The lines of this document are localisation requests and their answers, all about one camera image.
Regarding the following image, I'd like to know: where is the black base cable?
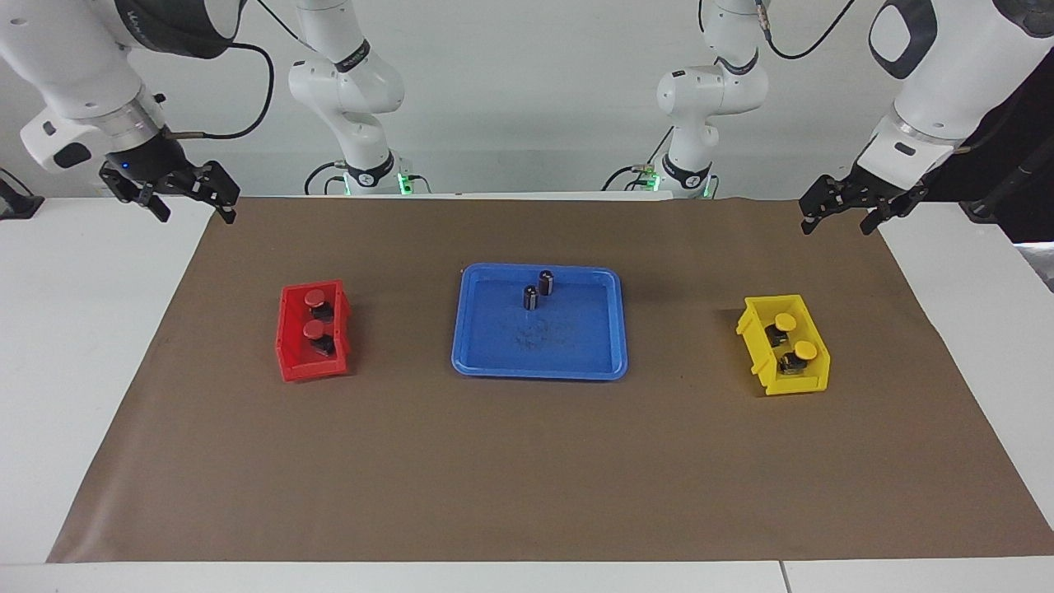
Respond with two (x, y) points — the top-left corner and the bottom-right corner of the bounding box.
(304, 161), (347, 197)
(601, 163), (660, 192)
(646, 124), (678, 166)

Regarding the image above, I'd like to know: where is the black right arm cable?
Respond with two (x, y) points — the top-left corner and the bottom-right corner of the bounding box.
(161, 0), (302, 141)

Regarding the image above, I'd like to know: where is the black stand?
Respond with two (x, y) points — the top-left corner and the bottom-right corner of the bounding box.
(959, 140), (1054, 225)

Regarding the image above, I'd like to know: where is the yellow plastic bin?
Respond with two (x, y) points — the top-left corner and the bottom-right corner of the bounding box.
(735, 294), (832, 397)

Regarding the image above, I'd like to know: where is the red plastic bin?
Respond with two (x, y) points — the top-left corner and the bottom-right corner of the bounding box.
(275, 280), (355, 383)

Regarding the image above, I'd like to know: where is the brown paper table mat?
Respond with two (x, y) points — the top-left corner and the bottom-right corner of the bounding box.
(47, 195), (1054, 564)

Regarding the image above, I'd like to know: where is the grey striped object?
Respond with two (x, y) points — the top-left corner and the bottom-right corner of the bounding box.
(1014, 241), (1054, 295)

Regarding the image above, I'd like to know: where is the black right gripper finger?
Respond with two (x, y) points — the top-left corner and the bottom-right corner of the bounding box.
(99, 163), (172, 223)
(188, 160), (242, 226)

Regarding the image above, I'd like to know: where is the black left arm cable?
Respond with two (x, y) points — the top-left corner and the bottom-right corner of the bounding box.
(756, 0), (888, 61)

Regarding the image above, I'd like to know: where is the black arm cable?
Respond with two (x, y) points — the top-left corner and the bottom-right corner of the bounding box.
(756, 0), (888, 61)
(161, 0), (302, 141)

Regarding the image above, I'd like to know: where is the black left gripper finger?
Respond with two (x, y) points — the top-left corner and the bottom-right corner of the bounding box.
(860, 193), (928, 236)
(799, 175), (862, 236)

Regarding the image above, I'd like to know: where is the black clamp block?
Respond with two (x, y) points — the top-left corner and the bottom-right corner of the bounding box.
(0, 167), (44, 221)

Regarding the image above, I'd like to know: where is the blue plastic tray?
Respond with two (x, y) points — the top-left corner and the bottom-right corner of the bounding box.
(451, 263), (629, 381)

